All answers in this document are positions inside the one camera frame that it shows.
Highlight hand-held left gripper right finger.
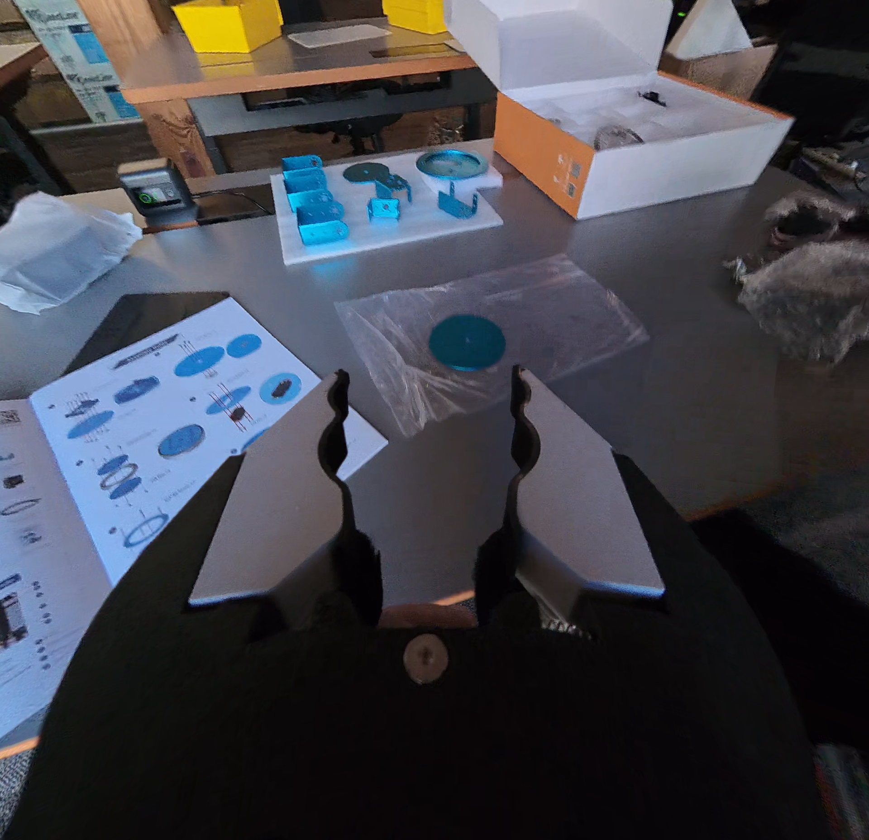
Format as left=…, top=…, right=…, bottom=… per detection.
left=474, top=365, right=668, bottom=635

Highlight grey label printer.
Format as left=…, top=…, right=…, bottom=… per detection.
left=119, top=161, right=200, bottom=226

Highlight blue ring-shaped plate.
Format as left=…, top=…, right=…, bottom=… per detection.
left=415, top=149, right=490, bottom=177

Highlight orange and white box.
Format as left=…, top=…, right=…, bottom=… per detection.
left=443, top=0, right=795, bottom=221

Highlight clear bagged part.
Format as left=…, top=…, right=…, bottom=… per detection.
left=592, top=124, right=646, bottom=152

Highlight yellow bin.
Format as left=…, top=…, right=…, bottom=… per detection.
left=380, top=0, right=449, bottom=35
left=172, top=0, right=284, bottom=53

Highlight stack of labelled cartons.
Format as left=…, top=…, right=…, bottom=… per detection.
left=0, top=0, right=140, bottom=123

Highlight wooden pillar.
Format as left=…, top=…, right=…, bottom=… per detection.
left=61, top=0, right=218, bottom=179

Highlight blue perforated round metal plate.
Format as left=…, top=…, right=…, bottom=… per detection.
left=428, top=314, right=508, bottom=371

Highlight brown cardboard box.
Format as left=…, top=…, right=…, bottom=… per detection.
left=662, top=0, right=778, bottom=101

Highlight black flat base plate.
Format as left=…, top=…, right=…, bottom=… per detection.
left=64, top=291, right=230, bottom=376

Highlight clear plastic bag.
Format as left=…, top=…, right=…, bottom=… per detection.
left=334, top=253, right=650, bottom=439

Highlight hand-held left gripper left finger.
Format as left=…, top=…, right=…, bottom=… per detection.
left=187, top=370, right=385, bottom=630

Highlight white foam sheet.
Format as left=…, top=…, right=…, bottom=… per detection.
left=270, top=151, right=505, bottom=266

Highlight white tray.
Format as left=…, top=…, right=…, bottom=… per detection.
left=286, top=24, right=393, bottom=48

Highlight bagged servos and parts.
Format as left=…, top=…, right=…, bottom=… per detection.
left=725, top=191, right=869, bottom=364

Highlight white plastic bag bundle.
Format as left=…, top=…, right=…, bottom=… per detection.
left=0, top=191, right=143, bottom=315

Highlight assembly guide booklet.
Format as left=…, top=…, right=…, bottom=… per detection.
left=0, top=297, right=389, bottom=749

